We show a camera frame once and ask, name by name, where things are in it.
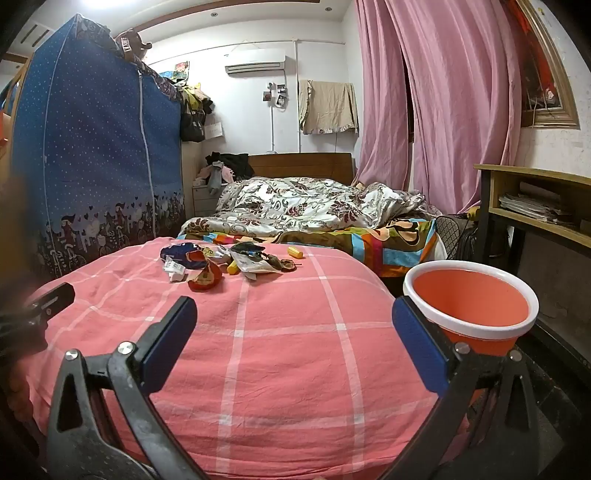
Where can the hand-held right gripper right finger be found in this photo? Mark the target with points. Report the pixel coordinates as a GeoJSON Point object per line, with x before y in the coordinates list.
{"type": "Point", "coordinates": [418, 344]}

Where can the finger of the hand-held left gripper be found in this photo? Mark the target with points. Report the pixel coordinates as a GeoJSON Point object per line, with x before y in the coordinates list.
{"type": "Point", "coordinates": [53, 297]}

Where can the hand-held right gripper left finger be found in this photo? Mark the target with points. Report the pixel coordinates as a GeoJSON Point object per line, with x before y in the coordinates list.
{"type": "Point", "coordinates": [170, 339]}

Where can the white paper label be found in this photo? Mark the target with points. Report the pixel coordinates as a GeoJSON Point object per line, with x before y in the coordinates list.
{"type": "Point", "coordinates": [174, 271]}

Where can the orange bucket with white rim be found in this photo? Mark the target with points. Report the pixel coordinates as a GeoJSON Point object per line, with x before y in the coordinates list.
{"type": "Point", "coordinates": [471, 300]}

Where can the red snack wrapper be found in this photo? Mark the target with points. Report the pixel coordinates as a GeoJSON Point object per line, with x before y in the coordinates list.
{"type": "Point", "coordinates": [205, 279]}

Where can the small yellow scrap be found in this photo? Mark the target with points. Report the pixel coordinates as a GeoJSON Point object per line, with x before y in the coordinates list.
{"type": "Point", "coordinates": [232, 266]}

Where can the white and yellow wrapper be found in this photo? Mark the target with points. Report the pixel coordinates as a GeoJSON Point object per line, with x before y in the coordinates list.
{"type": "Point", "coordinates": [214, 254]}

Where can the silver crinkled wrapper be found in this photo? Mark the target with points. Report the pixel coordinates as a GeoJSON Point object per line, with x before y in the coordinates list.
{"type": "Point", "coordinates": [254, 265]}

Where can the small brown wrapper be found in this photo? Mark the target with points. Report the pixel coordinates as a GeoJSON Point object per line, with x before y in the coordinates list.
{"type": "Point", "coordinates": [287, 265]}

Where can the small yellow tube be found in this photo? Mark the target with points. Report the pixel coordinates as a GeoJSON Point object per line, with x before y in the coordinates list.
{"type": "Point", "coordinates": [295, 252]}

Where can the pink plaid blanket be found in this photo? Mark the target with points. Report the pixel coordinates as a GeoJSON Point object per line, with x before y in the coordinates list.
{"type": "Point", "coordinates": [277, 369]}

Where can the blue dotted fabric wardrobe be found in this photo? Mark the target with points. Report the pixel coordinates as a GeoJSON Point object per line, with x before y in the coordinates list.
{"type": "Point", "coordinates": [92, 161]}

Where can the small yellow object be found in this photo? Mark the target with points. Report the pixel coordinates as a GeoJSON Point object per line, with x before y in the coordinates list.
{"type": "Point", "coordinates": [473, 213]}

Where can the white nightstand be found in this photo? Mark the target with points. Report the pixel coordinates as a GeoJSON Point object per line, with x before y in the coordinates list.
{"type": "Point", "coordinates": [203, 201]}

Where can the stack of papers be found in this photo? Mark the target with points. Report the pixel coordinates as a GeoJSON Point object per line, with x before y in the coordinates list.
{"type": "Point", "coordinates": [531, 203]}

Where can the pile of clothes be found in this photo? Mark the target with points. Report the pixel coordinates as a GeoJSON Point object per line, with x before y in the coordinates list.
{"type": "Point", "coordinates": [231, 168]}

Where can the white floral quilt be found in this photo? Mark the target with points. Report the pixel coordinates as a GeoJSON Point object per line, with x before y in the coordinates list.
{"type": "Point", "coordinates": [300, 203]}

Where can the wooden desk with shelf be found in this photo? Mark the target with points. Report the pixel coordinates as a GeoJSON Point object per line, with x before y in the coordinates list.
{"type": "Point", "coordinates": [535, 173]}

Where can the wooden headboard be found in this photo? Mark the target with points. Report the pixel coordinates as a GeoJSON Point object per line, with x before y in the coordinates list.
{"type": "Point", "coordinates": [300, 166]}

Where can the black bag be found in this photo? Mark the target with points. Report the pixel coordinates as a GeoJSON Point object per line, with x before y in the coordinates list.
{"type": "Point", "coordinates": [191, 127]}

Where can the pink curtain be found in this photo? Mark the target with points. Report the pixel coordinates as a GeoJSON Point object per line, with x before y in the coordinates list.
{"type": "Point", "coordinates": [438, 115]}

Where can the clothes heap on wardrobe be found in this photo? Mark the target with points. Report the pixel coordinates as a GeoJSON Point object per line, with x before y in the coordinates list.
{"type": "Point", "coordinates": [191, 94]}

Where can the beige towel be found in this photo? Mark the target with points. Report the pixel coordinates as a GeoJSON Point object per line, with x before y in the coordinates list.
{"type": "Point", "coordinates": [330, 106]}

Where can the brown cap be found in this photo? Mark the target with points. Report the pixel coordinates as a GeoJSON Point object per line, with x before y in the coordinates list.
{"type": "Point", "coordinates": [131, 42]}

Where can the white air conditioner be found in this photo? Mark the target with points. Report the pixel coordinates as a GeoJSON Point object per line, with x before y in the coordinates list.
{"type": "Point", "coordinates": [256, 60]}

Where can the gold framed picture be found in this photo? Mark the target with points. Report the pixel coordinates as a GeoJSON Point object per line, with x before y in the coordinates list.
{"type": "Point", "coordinates": [561, 83]}

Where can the colourful wall poster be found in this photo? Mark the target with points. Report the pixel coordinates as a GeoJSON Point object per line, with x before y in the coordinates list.
{"type": "Point", "coordinates": [178, 71]}

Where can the white wall fixture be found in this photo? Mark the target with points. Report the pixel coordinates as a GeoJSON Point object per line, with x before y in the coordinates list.
{"type": "Point", "coordinates": [277, 94]}

